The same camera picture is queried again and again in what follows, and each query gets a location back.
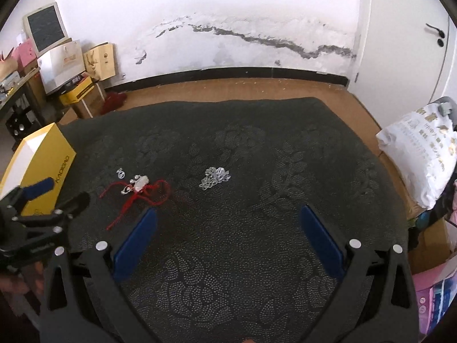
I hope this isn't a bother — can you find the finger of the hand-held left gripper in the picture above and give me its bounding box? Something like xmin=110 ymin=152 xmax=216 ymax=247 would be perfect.
xmin=0 ymin=178 xmax=55 ymax=219
xmin=21 ymin=192 xmax=91 ymax=244

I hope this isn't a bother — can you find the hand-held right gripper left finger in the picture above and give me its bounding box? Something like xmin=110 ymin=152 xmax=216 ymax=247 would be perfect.
xmin=39 ymin=208 xmax=159 ymax=343

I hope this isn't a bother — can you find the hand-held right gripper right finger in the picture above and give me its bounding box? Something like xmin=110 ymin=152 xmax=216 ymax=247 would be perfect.
xmin=300 ymin=205 xmax=419 ymax=343

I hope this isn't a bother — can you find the yellow cardboard box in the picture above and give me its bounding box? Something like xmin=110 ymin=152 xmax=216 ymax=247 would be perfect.
xmin=0 ymin=122 xmax=77 ymax=218

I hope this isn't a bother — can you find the red string bracelet silver charm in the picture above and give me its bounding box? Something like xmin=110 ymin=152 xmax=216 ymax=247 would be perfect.
xmin=99 ymin=174 xmax=173 ymax=232

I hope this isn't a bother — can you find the silver chain necklace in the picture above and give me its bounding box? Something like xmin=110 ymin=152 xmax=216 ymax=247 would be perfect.
xmin=199 ymin=166 xmax=231 ymax=190

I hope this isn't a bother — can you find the person's left hand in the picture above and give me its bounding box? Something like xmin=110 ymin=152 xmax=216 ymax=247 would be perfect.
xmin=0 ymin=274 xmax=31 ymax=298

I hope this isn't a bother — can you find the black shelf rack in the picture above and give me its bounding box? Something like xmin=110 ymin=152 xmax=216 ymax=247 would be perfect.
xmin=0 ymin=68 xmax=48 ymax=141

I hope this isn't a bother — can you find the brown cardboard box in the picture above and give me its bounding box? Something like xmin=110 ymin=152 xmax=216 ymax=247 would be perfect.
xmin=73 ymin=83 xmax=108 ymax=119

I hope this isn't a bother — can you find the yellow and black box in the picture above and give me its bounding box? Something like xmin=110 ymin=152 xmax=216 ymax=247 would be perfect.
xmin=59 ymin=75 xmax=96 ymax=107

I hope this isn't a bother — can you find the red cloth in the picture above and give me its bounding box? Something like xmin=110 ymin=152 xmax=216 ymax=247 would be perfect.
xmin=101 ymin=92 xmax=129 ymax=115

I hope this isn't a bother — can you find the pink and purple packet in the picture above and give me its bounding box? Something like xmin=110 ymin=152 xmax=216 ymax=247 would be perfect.
xmin=411 ymin=264 xmax=457 ymax=336

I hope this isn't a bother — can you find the white paper bag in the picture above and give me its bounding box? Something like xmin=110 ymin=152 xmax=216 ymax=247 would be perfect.
xmin=37 ymin=39 xmax=87 ymax=95

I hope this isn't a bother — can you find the pink box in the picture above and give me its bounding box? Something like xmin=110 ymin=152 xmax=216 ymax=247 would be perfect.
xmin=12 ymin=41 xmax=38 ymax=73

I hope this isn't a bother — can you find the white printed plastic bag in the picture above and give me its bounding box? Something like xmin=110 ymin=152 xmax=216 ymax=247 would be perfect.
xmin=376 ymin=101 xmax=457 ymax=210

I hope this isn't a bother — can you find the dark floral blanket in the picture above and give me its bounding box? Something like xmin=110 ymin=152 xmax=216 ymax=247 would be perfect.
xmin=57 ymin=97 xmax=410 ymax=343

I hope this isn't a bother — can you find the pink cloth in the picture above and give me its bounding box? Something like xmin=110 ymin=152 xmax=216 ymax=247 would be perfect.
xmin=450 ymin=182 xmax=457 ymax=230

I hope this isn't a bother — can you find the beige paper bag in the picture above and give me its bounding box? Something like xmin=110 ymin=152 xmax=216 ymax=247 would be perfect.
xmin=82 ymin=42 xmax=117 ymax=81

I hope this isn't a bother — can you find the old beige monitor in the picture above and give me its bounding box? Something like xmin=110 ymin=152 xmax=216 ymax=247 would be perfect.
xmin=23 ymin=2 xmax=69 ymax=54

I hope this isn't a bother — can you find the small grey object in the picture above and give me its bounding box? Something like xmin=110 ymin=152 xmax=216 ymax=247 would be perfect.
xmin=437 ymin=96 xmax=457 ymax=119

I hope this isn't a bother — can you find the white door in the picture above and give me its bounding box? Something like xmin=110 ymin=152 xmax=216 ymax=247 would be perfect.
xmin=352 ymin=0 xmax=457 ymax=115

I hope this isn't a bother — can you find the black door handle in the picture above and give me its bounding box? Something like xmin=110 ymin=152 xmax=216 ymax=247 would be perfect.
xmin=425 ymin=23 xmax=447 ymax=48

